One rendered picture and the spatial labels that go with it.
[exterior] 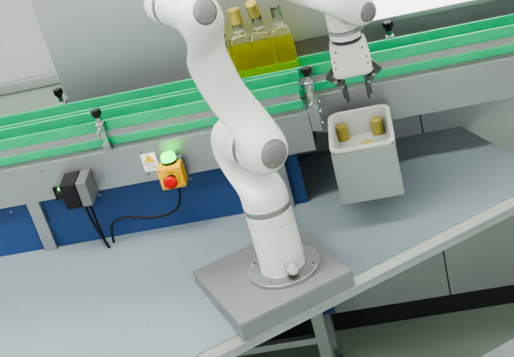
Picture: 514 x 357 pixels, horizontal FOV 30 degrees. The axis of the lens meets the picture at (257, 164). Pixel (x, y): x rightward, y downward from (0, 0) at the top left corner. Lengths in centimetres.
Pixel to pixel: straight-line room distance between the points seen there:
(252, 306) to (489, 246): 117
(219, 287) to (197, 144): 45
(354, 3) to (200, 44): 41
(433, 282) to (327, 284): 102
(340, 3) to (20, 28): 421
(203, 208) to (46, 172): 47
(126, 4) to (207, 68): 78
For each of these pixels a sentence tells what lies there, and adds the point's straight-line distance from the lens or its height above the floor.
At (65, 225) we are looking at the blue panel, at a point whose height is 82.
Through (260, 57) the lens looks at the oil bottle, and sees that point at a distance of 273.
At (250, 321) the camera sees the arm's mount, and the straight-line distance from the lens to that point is 235.
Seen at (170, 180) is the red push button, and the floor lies 97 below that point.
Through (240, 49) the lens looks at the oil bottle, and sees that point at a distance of 273.
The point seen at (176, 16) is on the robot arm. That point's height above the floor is 155.
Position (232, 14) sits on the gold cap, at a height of 132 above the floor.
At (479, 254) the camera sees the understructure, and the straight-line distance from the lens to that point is 333.
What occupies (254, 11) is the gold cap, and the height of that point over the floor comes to 132.
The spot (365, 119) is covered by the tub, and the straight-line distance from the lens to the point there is 271.
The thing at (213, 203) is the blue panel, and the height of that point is 80.
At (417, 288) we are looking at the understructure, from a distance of 339.
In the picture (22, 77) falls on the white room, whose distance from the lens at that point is 645.
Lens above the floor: 222
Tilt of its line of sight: 28 degrees down
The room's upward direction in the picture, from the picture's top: 15 degrees counter-clockwise
